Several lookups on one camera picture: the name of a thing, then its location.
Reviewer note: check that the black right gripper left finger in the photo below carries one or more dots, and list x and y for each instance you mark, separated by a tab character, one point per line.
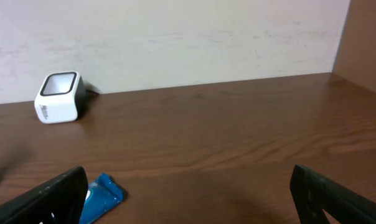
58	200

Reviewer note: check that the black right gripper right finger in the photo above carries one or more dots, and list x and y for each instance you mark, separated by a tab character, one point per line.
314	195

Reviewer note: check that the blue Oreo cookie pack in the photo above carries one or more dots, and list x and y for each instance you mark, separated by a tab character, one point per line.
102	195

